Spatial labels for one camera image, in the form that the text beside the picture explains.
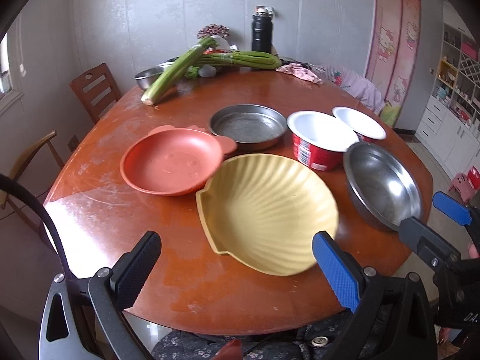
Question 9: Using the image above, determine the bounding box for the steel bowl at table back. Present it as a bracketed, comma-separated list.
[134, 62, 173, 91]

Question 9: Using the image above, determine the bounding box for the large red instant-noodle bowl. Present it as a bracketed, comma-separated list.
[287, 111, 360, 172]

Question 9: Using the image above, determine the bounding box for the dark red flower bunch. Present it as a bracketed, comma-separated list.
[197, 24, 230, 39]

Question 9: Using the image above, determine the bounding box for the red kids stool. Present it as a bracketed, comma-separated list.
[467, 166, 480, 191]

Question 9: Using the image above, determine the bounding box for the yellow shell-shaped plate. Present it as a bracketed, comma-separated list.
[195, 154, 339, 276]

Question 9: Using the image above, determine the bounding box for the black cable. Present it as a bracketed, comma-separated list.
[0, 173, 78, 280]

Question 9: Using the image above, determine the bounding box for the celery bunch back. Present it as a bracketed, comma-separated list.
[193, 51, 282, 70]

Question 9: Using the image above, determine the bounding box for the steel pan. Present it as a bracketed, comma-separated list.
[209, 104, 287, 151]

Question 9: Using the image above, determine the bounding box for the small red instant-noodle bowl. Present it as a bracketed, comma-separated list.
[332, 106, 386, 142]

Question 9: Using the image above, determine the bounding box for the brown wooden chair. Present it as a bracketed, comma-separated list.
[69, 63, 121, 124]

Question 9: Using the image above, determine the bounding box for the pink Hello Kitty curtain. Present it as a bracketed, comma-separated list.
[366, 0, 422, 127]

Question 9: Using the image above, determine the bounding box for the white foam net fruit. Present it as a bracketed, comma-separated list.
[198, 64, 217, 78]

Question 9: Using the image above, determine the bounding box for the white shelf cabinet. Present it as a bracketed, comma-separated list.
[415, 2, 479, 177]

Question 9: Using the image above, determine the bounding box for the pink kids stool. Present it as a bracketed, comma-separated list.
[448, 173, 475, 203]

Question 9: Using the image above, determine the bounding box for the pink crumpled cloth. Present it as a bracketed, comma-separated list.
[276, 63, 323, 86]

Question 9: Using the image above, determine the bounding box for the wall power socket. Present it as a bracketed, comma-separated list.
[67, 135, 80, 153]

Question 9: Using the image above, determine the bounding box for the black thermos bottle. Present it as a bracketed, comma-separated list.
[251, 6, 273, 54]

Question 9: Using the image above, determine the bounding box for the steel bowl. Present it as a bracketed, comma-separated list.
[343, 142, 423, 232]
[134, 62, 173, 91]

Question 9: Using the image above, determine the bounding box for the lilac garment on chair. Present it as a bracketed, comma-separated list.
[309, 64, 385, 116]

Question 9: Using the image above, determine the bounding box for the celery stalk front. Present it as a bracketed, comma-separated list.
[141, 36, 217, 106]

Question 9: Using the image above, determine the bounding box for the light wooden chair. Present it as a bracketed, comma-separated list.
[1, 130, 65, 234]

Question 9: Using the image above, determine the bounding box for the orange bear-shaped plate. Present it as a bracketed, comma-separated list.
[120, 125, 238, 196]

